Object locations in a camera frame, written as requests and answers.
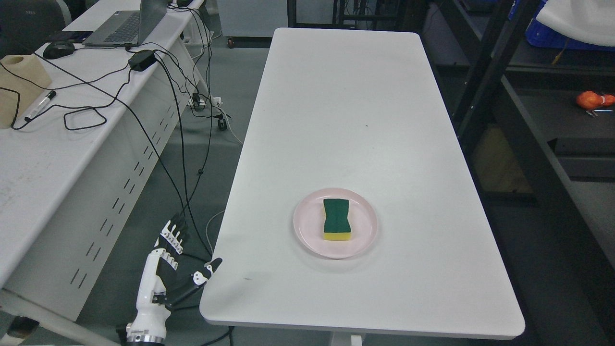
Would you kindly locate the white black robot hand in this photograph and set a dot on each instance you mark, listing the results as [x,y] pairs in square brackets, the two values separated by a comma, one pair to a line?
[156,300]

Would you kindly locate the green yellow sponge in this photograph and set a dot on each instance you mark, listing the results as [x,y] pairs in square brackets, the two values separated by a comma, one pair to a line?
[336,225]

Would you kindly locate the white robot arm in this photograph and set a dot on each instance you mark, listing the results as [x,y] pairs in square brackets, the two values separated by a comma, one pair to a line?
[144,340]

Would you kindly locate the dark metal shelf rack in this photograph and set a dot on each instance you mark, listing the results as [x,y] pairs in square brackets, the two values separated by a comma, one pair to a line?
[544,167]

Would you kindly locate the orange object on shelf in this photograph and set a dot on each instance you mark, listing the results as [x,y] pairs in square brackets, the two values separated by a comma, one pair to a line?
[589,100]

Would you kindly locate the white cloth sheet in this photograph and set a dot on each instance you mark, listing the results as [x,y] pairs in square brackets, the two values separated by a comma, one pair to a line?
[590,21]

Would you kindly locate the white side desk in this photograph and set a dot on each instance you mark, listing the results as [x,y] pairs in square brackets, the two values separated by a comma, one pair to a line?
[70,179]

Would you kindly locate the pink round plate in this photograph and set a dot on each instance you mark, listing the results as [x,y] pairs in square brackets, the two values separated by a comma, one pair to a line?
[309,217]

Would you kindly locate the white power strip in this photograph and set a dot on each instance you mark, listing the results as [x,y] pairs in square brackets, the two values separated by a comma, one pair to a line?
[199,103]

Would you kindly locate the black white marker pen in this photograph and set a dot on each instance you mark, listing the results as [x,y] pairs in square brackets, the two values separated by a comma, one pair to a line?
[40,105]

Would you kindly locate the black power adapter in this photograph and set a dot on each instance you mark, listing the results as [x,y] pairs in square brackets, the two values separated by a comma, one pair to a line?
[140,61]

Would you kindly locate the beige wooden block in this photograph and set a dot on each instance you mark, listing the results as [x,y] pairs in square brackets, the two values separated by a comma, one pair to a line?
[22,80]

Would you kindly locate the black computer mouse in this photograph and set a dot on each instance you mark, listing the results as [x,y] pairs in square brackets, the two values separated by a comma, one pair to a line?
[58,49]

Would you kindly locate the grey laptop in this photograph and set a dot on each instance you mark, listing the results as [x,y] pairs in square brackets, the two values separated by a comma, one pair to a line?
[129,27]

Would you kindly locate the white main table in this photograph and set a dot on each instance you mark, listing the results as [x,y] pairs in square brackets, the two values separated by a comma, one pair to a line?
[359,110]

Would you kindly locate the black smartphone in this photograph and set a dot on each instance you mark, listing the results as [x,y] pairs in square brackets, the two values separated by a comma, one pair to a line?
[69,36]

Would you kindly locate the black office chair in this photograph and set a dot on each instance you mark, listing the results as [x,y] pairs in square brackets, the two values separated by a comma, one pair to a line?
[26,24]

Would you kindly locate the blue plastic crate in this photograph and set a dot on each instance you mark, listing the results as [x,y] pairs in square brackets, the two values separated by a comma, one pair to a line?
[542,36]

